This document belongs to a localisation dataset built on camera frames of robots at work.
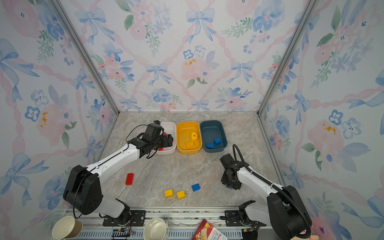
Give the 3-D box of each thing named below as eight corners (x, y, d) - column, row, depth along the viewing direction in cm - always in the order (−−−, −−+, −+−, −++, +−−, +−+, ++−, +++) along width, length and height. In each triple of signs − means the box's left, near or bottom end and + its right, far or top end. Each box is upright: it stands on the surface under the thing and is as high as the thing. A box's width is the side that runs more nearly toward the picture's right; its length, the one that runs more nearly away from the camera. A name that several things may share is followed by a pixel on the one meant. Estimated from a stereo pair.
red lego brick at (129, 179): (125, 185, 86) (124, 184, 85) (128, 174, 90) (127, 173, 89) (132, 185, 86) (131, 184, 85) (135, 174, 90) (134, 173, 89)
